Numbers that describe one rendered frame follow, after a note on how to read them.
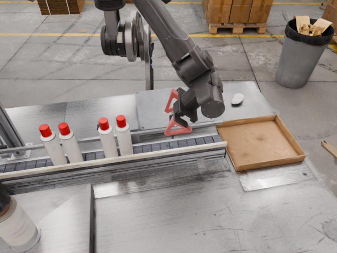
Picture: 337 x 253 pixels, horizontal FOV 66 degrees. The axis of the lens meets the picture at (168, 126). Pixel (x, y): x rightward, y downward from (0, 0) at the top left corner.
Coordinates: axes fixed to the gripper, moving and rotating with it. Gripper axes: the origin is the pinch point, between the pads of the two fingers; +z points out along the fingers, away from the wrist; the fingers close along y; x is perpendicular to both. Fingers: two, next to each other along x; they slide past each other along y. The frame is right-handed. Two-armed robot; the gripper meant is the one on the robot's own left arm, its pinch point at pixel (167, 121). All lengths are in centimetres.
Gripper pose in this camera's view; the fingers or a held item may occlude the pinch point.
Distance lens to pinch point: 78.3
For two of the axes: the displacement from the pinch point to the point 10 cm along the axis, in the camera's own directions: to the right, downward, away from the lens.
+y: 0.0, 7.1, -7.0
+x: 7.7, 4.4, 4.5
